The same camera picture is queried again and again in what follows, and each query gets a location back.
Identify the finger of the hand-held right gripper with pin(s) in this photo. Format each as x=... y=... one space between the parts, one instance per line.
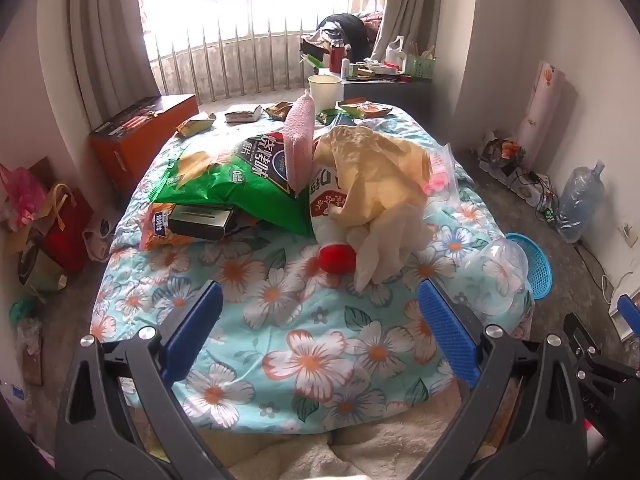
x=629 y=312
x=585 y=345

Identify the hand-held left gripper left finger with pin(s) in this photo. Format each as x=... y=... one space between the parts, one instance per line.
x=195 y=330

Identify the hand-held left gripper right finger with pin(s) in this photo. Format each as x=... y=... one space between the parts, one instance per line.
x=450 y=330

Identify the green chip bag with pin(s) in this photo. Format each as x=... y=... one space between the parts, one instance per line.
x=240 y=190

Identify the pink sponge cloth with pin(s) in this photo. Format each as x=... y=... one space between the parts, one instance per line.
x=300 y=145

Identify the clear plastic cup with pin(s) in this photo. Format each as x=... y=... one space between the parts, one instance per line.
x=500 y=270

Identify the blue plastic basket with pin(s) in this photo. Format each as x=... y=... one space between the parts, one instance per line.
x=541 y=270

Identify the floral light blue blanket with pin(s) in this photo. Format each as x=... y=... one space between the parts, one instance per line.
x=280 y=310

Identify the white disposable glove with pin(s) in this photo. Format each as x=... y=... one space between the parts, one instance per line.
x=390 y=245

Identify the orange snack bag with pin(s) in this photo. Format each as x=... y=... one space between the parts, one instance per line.
x=155 y=232

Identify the small black box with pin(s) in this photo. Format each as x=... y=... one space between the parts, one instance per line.
x=200 y=220

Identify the large clear water jug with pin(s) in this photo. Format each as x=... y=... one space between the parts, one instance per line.
x=580 y=200

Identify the clear zip bag pink print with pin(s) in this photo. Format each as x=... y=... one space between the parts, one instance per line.
x=441 y=175

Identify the white power strip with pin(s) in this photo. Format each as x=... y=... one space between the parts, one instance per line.
x=527 y=190

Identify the red shopping bag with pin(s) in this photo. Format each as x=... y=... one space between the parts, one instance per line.
x=70 y=230

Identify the white bottle with red cap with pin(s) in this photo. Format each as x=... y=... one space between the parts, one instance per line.
x=325 y=220

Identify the kraft paper bag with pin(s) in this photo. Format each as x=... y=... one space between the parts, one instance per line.
x=40 y=265

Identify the fluffy cream green garment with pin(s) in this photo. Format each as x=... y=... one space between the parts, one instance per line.
x=330 y=455

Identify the orange cardboard box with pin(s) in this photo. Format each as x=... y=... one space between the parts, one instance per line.
x=140 y=155

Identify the snack box on floor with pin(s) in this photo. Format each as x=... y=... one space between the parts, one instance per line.
x=502 y=152

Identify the yellow green snack wrapper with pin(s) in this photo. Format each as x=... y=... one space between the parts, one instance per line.
x=195 y=125

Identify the pink plastic bag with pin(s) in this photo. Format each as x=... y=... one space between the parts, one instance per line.
x=22 y=195

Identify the small open carton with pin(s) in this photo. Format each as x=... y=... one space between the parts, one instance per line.
x=243 y=114

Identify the rolled printed paper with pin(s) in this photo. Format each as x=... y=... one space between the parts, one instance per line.
x=542 y=105

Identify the brown crumpled wrapper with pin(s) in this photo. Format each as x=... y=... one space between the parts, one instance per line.
x=278 y=110

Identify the flat orange packet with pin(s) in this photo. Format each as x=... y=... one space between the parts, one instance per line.
x=365 y=108

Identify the small green wrapper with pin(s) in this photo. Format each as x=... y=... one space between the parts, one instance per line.
x=329 y=117

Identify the green desk basket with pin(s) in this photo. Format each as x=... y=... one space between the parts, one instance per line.
x=419 y=66

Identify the white paper cup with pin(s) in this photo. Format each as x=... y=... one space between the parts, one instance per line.
x=327 y=92

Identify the metal window railing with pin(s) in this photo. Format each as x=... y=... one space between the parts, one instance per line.
x=235 y=65

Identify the white plastic jug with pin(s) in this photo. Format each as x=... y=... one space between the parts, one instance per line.
x=395 y=51

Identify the red thermos bottle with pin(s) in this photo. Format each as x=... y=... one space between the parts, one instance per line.
x=337 y=55

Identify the grey window curtain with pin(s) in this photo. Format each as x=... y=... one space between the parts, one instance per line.
x=100 y=35
x=407 y=5

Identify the black backpack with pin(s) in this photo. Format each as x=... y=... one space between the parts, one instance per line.
x=347 y=32

